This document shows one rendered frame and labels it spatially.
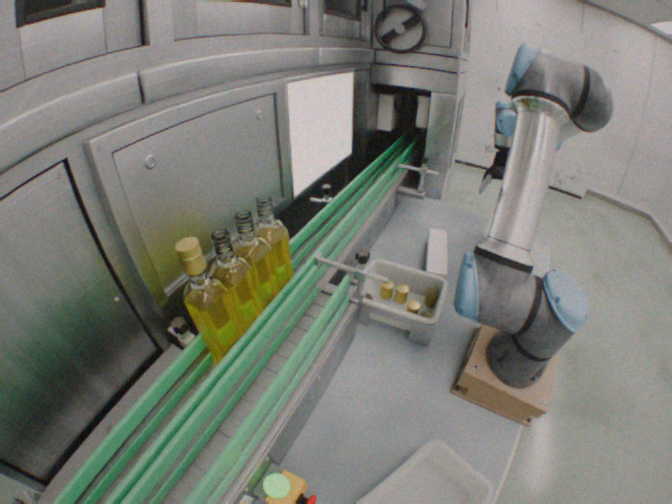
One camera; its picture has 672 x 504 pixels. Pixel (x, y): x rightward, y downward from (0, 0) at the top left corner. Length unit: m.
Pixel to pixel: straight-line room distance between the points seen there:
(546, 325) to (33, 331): 0.82
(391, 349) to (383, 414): 0.18
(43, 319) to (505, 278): 0.73
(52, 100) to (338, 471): 0.75
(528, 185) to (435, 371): 0.47
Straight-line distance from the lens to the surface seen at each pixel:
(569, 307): 0.55
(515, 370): 0.65
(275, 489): 0.54
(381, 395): 0.70
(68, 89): 0.48
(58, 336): 0.56
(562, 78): 0.60
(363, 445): 0.66
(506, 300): 0.52
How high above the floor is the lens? 1.38
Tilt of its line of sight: 38 degrees down
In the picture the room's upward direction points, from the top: straight up
